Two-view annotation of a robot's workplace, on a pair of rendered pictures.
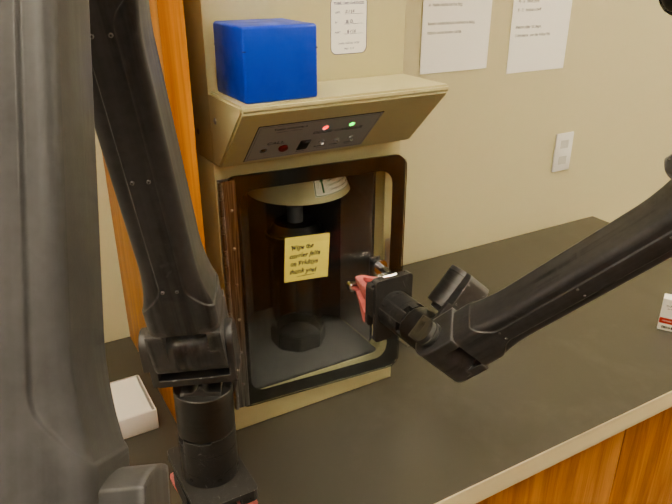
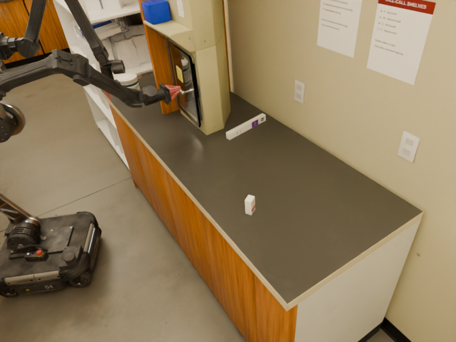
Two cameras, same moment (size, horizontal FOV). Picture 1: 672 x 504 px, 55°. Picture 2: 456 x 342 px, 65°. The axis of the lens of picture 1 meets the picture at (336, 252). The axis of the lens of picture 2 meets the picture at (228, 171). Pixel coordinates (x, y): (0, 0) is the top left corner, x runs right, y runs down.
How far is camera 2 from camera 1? 2.14 m
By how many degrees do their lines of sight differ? 76
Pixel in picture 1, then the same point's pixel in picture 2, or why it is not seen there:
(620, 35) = not seen: outside the picture
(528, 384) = (201, 163)
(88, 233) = (34, 20)
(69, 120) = (33, 9)
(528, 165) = (380, 137)
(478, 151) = (347, 106)
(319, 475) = (161, 127)
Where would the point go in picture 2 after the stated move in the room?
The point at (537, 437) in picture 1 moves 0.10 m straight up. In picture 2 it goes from (172, 163) to (168, 147)
